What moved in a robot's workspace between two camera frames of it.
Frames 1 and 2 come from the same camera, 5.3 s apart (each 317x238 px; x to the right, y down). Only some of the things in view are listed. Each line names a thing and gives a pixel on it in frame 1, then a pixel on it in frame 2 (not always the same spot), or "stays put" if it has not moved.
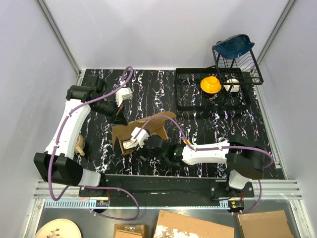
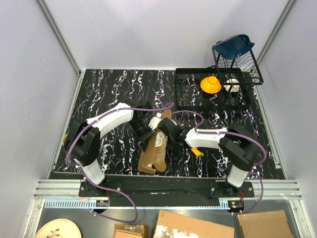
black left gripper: x=121 y=118 -> x=141 y=138
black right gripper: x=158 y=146 -> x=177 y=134
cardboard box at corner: x=273 y=224 stays put
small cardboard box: x=131 y=230 stays put
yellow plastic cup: x=210 y=85 stays put
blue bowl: x=234 y=45 stays put
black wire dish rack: x=243 y=70 stays put
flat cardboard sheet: x=170 y=224 stays put
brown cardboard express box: x=123 y=132 -> x=154 y=152
